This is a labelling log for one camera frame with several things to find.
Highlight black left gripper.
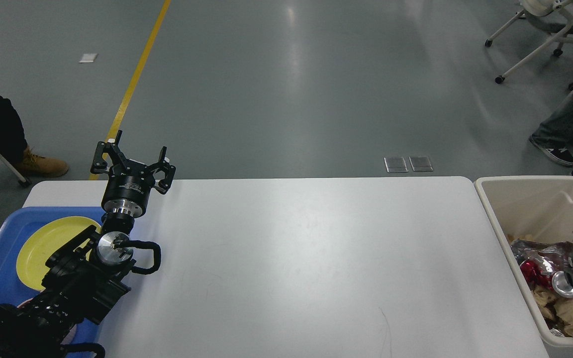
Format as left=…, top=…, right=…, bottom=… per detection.
left=91, top=131, right=177, bottom=218

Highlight yellow plate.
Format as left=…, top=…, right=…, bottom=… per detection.
left=16, top=216, right=101, bottom=291

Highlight red wrapper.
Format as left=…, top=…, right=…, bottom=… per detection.
left=519, top=259, right=557, bottom=291

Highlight foil sheet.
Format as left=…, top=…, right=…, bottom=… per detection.
left=510, top=239, right=573, bottom=278

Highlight metal can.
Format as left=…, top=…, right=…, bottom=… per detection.
left=551, top=270, right=573, bottom=299

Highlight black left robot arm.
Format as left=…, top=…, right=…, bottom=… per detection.
left=0, top=131, right=177, bottom=358

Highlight white chair leg at left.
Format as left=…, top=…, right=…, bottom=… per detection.
left=0, top=153, right=32, bottom=188

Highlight white floor marker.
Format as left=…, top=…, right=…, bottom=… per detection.
left=78, top=54, right=98, bottom=64

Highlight blue plastic tray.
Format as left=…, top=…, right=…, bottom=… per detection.
left=0, top=206, right=108, bottom=358

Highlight metal floor socket plates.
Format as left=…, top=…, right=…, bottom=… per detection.
left=383, top=156, right=434, bottom=173

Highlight beige plastic bin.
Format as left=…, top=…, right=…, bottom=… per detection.
left=475, top=176, right=573, bottom=358

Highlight office chair base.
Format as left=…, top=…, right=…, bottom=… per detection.
left=484, top=0, right=573, bottom=91

